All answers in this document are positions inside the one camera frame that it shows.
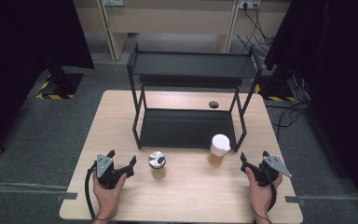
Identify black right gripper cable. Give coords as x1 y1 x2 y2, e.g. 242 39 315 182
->
266 174 278 213

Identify person's left hand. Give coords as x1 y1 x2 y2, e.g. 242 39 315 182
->
92 172 129 220

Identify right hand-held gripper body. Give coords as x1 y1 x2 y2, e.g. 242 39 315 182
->
255 155 293 188

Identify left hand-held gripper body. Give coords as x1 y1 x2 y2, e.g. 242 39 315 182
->
96 153 126 190

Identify black metal two-tier rack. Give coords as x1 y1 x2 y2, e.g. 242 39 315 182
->
126 42 264 153

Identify black curtain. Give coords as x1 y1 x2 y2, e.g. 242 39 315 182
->
263 0 358 217

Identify person's right hand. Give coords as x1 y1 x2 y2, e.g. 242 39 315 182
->
245 167 283 222

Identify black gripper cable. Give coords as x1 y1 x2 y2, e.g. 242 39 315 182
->
84 162 98 221
266 174 278 213

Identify black floor cables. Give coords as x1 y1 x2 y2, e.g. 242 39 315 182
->
264 70 312 143

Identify jar with white lid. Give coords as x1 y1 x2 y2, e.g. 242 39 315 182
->
207 133 232 166

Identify glass jar with metal lid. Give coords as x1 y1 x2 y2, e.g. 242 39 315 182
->
148 150 168 180

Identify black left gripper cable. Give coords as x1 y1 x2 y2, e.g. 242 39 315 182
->
84 162 98 221

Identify black stand base striped tape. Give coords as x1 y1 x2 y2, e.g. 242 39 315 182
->
254 74 296 103
35 72 85 101

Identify black hanging power cables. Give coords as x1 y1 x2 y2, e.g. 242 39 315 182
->
237 3 276 61

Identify black shelf rack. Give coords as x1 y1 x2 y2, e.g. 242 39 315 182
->
0 0 96 161

